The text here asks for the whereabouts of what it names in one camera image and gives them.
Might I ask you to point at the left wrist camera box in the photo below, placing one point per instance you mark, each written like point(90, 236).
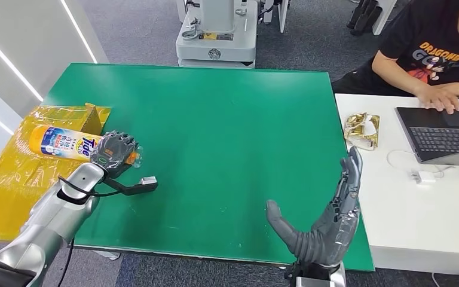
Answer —
point(148, 184)

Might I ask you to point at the person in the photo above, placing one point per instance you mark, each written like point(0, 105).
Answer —
point(427, 47)

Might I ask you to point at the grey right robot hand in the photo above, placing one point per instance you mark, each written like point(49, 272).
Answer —
point(328, 237)

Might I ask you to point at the white furniture leg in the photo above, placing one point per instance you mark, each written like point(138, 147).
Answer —
point(283, 14)

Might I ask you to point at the white robot base machine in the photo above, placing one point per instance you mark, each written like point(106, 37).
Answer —
point(215, 41)

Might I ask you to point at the black chair base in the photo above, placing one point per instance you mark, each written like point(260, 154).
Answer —
point(366, 17)

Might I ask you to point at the orange detergent bottle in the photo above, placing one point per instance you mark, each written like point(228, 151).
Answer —
point(63, 142)

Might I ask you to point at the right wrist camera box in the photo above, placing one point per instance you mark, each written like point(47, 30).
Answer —
point(312, 282)

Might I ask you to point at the dark grey laptop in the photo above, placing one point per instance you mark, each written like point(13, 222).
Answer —
point(443, 136)

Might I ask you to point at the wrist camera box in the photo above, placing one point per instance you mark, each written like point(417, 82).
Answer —
point(312, 282)
point(148, 184)

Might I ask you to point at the white charger adapter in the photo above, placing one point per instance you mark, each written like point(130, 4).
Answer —
point(423, 177)

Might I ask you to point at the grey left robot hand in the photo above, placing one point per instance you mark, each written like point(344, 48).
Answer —
point(112, 152)

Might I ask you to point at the crumpled gold wrapper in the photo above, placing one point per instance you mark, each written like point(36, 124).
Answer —
point(361, 132)

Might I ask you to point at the yellow film-wrapped cardboard box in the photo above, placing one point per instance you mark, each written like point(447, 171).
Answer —
point(11, 190)

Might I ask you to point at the person's hand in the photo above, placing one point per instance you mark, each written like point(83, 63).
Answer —
point(439, 99)

